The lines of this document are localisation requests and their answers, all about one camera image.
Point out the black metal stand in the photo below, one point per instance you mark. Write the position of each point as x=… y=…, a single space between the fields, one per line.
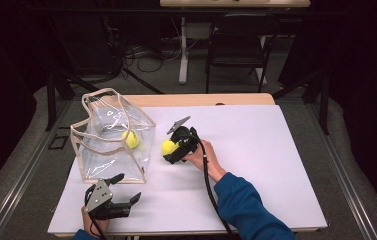
x=51 y=106
x=324 y=110

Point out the transparent bag with beige trim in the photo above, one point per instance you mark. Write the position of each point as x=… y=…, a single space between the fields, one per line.
x=106 y=160

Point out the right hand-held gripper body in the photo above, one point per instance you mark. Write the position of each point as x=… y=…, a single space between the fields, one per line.
x=186 y=140

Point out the yellow tennis ball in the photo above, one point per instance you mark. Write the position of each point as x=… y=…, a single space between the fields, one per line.
x=131 y=139
x=168 y=147

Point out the black curtain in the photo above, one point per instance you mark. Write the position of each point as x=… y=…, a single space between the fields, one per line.
x=369 y=83
x=2 y=100

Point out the person's left hand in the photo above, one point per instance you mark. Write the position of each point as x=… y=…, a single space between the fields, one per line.
x=91 y=225

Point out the black chair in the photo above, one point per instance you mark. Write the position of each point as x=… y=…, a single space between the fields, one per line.
x=237 y=50

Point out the person's right hand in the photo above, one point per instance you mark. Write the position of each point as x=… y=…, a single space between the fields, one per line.
x=207 y=156

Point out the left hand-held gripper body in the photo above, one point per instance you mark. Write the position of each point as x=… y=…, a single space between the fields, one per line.
x=100 y=200

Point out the wooden table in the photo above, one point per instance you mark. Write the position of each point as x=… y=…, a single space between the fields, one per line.
x=192 y=99

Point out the desk with white legs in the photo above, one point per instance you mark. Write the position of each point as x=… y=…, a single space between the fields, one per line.
x=183 y=50

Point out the metal floor rail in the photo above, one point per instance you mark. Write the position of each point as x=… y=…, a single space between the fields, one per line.
x=352 y=193
x=22 y=176

